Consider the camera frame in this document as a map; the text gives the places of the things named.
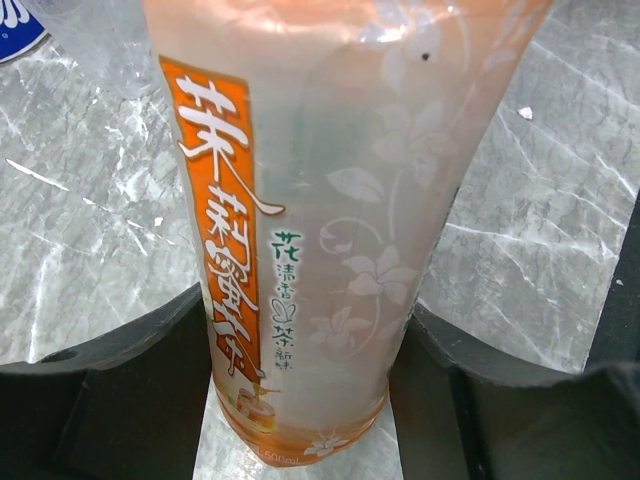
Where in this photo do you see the clear bottle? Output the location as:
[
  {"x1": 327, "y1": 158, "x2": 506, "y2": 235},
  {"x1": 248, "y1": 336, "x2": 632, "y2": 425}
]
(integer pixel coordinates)
[{"x1": 1, "y1": 0, "x2": 159, "y2": 99}]

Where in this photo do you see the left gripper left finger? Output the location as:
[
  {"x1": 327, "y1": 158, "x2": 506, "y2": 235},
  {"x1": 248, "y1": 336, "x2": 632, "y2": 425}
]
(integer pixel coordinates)
[{"x1": 1, "y1": 285, "x2": 211, "y2": 479}]

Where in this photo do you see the orange drink bottle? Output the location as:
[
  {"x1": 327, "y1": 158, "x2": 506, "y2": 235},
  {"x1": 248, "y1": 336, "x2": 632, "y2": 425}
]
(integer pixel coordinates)
[{"x1": 143, "y1": 1, "x2": 549, "y2": 467}]

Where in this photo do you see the black base frame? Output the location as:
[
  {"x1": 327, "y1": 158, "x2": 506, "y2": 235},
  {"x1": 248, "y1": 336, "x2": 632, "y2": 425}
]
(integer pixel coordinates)
[{"x1": 586, "y1": 198, "x2": 640, "y2": 369}]

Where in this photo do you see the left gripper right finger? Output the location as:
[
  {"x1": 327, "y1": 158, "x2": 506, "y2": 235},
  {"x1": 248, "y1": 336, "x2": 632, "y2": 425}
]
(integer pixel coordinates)
[{"x1": 390, "y1": 307, "x2": 639, "y2": 479}]

